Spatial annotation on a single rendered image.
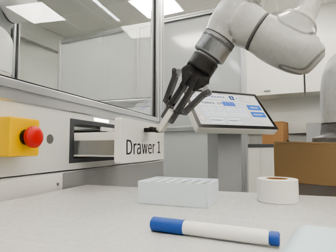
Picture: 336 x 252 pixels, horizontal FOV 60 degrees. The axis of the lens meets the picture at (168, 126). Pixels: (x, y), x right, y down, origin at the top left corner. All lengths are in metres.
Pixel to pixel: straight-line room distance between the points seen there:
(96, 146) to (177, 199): 0.32
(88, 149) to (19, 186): 0.19
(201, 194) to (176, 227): 0.15
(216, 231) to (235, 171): 1.42
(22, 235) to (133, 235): 0.12
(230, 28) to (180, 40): 1.99
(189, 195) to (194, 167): 2.04
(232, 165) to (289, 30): 1.09
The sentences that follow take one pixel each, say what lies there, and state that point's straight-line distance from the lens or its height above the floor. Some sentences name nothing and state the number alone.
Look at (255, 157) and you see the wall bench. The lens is 3.69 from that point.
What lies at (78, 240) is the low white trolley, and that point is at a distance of 0.33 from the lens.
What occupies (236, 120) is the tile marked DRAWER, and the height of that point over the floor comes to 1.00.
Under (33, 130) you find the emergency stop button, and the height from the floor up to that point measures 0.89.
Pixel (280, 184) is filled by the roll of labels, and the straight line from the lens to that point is 0.53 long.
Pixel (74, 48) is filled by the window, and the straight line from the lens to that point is 0.85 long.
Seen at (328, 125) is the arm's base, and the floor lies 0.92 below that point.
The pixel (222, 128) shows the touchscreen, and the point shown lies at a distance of 1.56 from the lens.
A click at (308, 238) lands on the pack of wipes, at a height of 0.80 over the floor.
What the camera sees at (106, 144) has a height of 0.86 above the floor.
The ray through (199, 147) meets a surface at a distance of 2.50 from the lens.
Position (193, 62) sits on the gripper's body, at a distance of 0.77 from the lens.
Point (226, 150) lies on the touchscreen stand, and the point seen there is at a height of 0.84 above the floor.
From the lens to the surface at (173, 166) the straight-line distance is 2.60.
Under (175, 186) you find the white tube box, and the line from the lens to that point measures 0.49.
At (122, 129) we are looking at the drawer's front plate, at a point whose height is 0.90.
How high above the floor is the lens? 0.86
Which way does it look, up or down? 4 degrees up
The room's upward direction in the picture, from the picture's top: straight up
